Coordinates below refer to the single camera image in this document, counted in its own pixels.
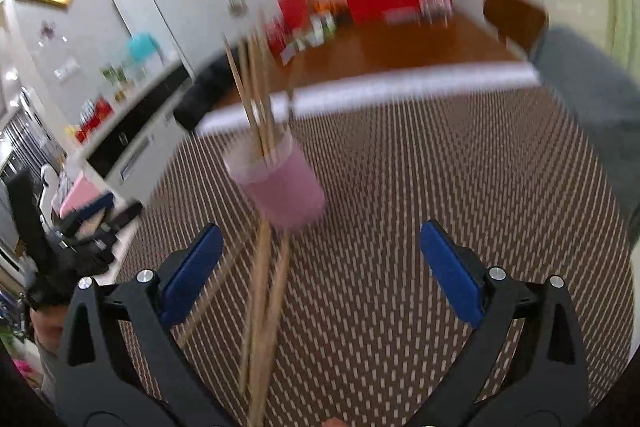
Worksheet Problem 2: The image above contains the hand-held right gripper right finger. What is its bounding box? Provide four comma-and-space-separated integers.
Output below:
407, 220, 591, 427

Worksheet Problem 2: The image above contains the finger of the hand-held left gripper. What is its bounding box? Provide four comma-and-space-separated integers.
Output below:
55, 193, 145, 248
7, 167, 51, 268

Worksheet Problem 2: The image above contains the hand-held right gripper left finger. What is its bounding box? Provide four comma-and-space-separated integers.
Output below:
55, 223, 236, 427

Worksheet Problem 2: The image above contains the thin bamboo chopstick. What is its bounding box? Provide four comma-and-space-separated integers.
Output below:
176, 239, 253, 349
239, 219, 266, 395
257, 237, 292, 427
247, 222, 273, 427

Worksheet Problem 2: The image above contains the pink cup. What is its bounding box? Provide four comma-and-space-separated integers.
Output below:
223, 129, 328, 230

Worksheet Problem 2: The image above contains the pile of wooden chopsticks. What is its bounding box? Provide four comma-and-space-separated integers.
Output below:
222, 9, 291, 162

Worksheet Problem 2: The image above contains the person's left hand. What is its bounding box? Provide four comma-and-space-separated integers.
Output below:
30, 304, 66, 353

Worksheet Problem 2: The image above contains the pink blanket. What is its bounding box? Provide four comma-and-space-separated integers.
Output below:
59, 172, 103, 218

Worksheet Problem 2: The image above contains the white and black sideboard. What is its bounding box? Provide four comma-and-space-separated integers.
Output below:
75, 57, 196, 192

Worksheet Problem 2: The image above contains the brown dotted tablecloth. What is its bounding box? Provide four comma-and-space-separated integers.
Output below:
117, 59, 636, 427

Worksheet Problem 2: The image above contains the potted green plant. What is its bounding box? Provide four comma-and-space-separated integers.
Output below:
100, 62, 131, 102

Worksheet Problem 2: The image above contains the light blue humidifier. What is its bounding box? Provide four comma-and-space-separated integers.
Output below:
127, 33, 163, 68

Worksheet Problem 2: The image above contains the grey cloth covered chair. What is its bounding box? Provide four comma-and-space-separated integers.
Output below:
530, 27, 640, 253

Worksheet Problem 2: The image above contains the brown wooden chair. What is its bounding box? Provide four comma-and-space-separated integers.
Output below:
482, 0, 550, 58

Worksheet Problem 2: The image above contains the clear snack bag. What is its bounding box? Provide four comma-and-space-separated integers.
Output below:
420, 0, 453, 20

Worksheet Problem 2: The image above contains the green and white box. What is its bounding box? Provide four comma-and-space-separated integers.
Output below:
282, 14, 336, 58

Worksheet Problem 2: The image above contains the small red box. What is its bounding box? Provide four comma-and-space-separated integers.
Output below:
277, 0, 311, 32

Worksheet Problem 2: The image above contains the double wall switch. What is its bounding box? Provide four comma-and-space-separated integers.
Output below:
54, 59, 81, 80

